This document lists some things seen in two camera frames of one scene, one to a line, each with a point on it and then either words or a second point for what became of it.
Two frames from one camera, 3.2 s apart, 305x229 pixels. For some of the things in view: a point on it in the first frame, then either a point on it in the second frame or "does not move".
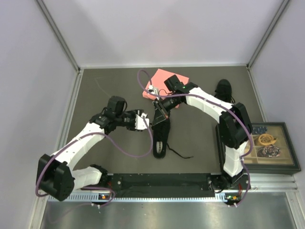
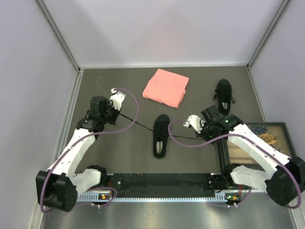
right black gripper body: x=169 y=103 to x=208 y=133
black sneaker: x=224 y=90 does not move
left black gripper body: x=128 y=119 to x=110 y=115
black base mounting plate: x=174 y=182 does not move
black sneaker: x=161 y=134 does not move
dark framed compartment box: x=273 y=152 does not move
